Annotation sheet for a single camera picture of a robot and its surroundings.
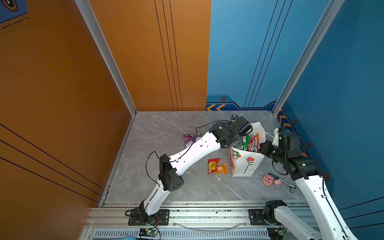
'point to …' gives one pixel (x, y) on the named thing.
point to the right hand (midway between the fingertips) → (258, 143)
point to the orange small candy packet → (222, 168)
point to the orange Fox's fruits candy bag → (253, 145)
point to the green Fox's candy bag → (245, 142)
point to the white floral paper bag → (244, 163)
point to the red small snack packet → (212, 165)
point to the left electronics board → (149, 232)
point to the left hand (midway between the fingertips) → (237, 139)
